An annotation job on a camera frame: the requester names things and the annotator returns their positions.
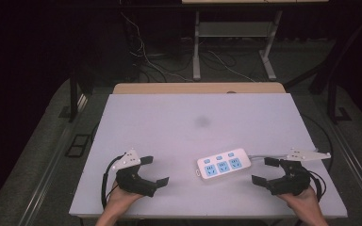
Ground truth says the long black cable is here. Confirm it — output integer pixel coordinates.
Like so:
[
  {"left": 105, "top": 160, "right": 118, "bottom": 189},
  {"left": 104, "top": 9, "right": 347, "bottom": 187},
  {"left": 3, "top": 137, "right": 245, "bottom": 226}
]
[{"left": 301, "top": 113, "right": 334, "bottom": 174}]

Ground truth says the person's left hand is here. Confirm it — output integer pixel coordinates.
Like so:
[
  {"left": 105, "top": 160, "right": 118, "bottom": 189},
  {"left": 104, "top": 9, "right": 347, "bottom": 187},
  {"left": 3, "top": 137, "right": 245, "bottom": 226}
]
[{"left": 106, "top": 180, "right": 144, "bottom": 218}]

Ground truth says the wooden table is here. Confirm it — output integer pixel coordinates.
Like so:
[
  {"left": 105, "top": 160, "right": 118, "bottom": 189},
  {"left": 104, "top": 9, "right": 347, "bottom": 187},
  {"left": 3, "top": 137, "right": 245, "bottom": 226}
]
[{"left": 111, "top": 81, "right": 287, "bottom": 95}]

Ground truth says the grey metal desk frame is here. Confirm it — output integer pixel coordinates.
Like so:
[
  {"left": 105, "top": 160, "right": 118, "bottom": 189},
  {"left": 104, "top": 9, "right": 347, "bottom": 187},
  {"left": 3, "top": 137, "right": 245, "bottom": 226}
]
[{"left": 192, "top": 9, "right": 285, "bottom": 82}]

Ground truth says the thin white floor cable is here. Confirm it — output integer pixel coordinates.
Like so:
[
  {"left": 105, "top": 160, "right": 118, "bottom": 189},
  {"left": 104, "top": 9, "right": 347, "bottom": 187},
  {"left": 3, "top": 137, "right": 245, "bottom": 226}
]
[{"left": 206, "top": 49, "right": 256, "bottom": 83}]

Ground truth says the white power strip cable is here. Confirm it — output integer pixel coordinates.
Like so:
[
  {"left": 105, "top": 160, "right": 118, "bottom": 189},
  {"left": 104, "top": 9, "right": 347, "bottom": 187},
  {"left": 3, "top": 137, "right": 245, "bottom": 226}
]
[{"left": 247, "top": 148, "right": 320, "bottom": 161}]

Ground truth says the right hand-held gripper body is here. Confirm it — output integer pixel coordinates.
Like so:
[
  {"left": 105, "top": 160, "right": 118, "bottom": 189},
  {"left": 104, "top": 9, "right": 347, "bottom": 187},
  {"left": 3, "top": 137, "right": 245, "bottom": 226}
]
[{"left": 266, "top": 148, "right": 332, "bottom": 197}]

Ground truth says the aluminium floor rail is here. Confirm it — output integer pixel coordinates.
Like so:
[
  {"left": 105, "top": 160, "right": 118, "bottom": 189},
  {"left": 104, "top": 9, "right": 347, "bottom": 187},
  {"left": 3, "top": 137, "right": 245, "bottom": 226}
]
[
  {"left": 326, "top": 118, "right": 362, "bottom": 218},
  {"left": 17, "top": 93, "right": 90, "bottom": 226}
]

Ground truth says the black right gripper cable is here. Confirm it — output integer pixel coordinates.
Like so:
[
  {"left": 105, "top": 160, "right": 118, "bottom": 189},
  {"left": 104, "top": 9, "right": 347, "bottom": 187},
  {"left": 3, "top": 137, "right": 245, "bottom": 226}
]
[{"left": 306, "top": 169, "right": 328, "bottom": 202}]

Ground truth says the black floor socket frame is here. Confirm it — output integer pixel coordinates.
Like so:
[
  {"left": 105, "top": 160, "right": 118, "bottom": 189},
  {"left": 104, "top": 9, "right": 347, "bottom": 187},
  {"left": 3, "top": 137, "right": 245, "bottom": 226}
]
[{"left": 64, "top": 133, "right": 91, "bottom": 158}]

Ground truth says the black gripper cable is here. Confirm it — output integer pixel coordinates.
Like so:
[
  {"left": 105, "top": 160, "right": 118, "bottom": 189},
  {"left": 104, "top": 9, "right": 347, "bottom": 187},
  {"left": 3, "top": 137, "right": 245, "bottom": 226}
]
[
  {"left": 306, "top": 169, "right": 328, "bottom": 202},
  {"left": 100, "top": 154, "right": 126, "bottom": 210}
]

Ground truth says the black metal stand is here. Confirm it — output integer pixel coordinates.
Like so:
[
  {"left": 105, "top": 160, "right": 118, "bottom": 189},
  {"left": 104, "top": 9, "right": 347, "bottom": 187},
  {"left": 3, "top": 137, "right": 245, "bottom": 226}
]
[
  {"left": 307, "top": 46, "right": 354, "bottom": 125},
  {"left": 58, "top": 70, "right": 91, "bottom": 124}
]

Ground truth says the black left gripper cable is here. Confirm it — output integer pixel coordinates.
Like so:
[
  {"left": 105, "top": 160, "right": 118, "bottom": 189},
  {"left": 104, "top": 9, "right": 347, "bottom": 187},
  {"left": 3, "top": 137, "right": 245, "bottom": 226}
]
[{"left": 100, "top": 154, "right": 126, "bottom": 210}]

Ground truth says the white power strip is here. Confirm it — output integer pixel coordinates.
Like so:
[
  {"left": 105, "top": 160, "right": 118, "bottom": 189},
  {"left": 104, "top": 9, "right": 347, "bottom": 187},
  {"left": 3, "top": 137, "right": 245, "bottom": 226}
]
[{"left": 196, "top": 148, "right": 253, "bottom": 181}]

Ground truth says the person's right hand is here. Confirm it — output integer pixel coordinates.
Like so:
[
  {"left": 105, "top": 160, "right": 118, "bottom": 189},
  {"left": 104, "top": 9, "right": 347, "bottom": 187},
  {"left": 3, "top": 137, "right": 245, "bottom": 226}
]
[{"left": 277, "top": 186, "right": 321, "bottom": 218}]

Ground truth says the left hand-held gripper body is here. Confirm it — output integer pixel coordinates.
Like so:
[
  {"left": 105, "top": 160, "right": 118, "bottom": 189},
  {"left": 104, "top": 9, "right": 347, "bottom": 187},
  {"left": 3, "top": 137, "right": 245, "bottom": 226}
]
[{"left": 111, "top": 149, "right": 158, "bottom": 199}]

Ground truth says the white table cover board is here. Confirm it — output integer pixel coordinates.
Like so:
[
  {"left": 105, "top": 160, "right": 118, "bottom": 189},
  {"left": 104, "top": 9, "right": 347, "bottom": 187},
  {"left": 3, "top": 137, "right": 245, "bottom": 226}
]
[{"left": 68, "top": 92, "right": 349, "bottom": 219}]

